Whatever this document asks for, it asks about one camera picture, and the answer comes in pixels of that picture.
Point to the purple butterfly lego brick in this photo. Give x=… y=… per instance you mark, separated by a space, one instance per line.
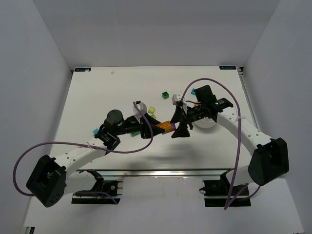
x=172 y=126

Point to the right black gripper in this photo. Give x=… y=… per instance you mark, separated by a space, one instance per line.
x=183 y=118

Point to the small cyan lego left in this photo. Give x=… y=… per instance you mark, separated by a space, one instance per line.
x=95 y=131

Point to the orange long lego brick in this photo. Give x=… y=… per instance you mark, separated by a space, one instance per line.
x=166 y=126

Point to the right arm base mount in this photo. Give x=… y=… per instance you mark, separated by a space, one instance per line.
x=216 y=191

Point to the aluminium table rail front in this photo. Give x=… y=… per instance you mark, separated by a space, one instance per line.
x=149 y=173

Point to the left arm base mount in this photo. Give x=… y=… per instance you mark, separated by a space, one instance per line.
x=95 y=189

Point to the dark green small lego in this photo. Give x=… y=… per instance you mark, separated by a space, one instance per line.
x=165 y=95

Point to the lime lego upper middle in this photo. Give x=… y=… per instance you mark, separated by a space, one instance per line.
x=151 y=110

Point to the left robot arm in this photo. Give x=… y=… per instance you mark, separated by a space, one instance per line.
x=54 y=177

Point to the corner blue label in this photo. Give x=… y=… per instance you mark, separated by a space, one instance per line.
x=85 y=69
x=227 y=67

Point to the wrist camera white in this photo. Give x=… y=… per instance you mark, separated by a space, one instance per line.
x=139 y=109
x=179 y=103

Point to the white divided round container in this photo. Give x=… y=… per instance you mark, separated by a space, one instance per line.
x=204 y=123

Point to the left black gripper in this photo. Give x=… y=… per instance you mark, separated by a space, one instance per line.
x=144 y=127

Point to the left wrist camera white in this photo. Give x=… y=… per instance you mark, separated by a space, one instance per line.
x=139 y=109

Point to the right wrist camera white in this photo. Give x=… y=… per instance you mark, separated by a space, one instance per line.
x=179 y=103

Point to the right corner blue label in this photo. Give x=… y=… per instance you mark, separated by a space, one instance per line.
x=227 y=67

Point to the left corner blue label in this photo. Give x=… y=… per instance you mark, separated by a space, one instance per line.
x=85 y=69

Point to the green lego brick left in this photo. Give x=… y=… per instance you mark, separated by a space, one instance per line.
x=135 y=134

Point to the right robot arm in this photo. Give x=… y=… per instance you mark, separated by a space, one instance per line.
x=269 y=156

